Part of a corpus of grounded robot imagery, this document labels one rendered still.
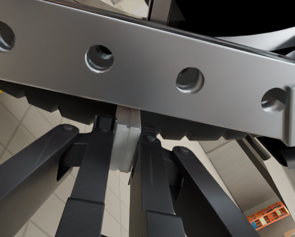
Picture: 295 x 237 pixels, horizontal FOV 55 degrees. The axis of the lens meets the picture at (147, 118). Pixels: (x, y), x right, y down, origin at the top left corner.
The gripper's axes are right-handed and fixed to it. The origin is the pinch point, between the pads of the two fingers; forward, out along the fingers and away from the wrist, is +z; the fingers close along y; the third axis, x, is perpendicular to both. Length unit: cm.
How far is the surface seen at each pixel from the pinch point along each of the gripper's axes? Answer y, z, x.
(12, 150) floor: -35, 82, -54
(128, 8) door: -21, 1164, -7
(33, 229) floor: -19, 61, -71
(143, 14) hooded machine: 19, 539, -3
